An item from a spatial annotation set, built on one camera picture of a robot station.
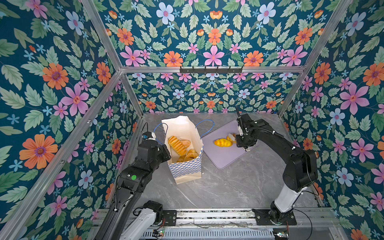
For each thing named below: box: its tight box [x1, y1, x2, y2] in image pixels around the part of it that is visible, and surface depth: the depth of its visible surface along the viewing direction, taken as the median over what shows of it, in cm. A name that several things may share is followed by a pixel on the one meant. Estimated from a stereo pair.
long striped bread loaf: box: [168, 135, 188, 156], surface depth 92 cm
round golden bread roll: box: [182, 139, 191, 148], surface depth 100 cm
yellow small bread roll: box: [214, 138, 233, 147], surface depth 100 cm
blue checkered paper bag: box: [161, 115, 204, 185], surface depth 83 cm
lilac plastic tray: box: [201, 120, 260, 170], surface depth 98 cm
